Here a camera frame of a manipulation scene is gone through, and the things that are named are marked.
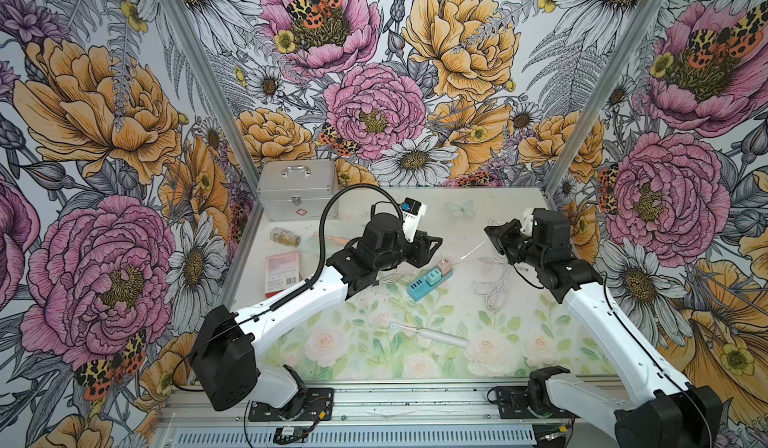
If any teal power strip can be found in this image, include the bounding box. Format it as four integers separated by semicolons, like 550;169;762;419
407;267;453;302

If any lilac usb cable bundle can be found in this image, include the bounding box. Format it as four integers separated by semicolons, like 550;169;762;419
452;237;517;312

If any pink usb charger block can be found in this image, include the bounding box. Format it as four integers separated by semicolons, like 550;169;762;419
437;259;453;276

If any pink electric toothbrush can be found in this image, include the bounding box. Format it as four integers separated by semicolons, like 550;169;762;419
323;234;351;246

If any teal plug adapter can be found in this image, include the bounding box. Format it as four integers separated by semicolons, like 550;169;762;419
425;268;443;286

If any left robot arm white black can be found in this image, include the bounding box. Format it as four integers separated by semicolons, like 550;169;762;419
188;198;443;419

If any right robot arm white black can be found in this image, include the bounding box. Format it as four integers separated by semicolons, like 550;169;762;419
484;208;723;447

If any small clear jar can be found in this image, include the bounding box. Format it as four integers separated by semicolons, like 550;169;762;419
270;228;301;248

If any silver metal first-aid case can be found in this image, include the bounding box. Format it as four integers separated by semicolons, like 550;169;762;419
257;160;339;222

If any pink product packet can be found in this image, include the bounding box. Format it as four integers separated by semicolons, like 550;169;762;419
264;251;301;298

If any small circuit board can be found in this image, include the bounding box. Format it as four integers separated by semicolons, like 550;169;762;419
272;426;305;445

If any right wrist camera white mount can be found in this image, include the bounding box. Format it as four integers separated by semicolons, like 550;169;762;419
521;208;535;237

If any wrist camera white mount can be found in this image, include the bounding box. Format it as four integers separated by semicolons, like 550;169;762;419
401;197;427;243
521;208;535;237

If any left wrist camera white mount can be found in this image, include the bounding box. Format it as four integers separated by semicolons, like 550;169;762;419
401;197;427;243

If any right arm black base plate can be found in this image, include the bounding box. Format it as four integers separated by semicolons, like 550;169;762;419
486;386;575;420

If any aluminium front rail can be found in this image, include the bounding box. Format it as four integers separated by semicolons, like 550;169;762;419
157;381;670;428

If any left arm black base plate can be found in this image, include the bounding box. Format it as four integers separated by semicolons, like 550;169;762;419
247;387;335;422

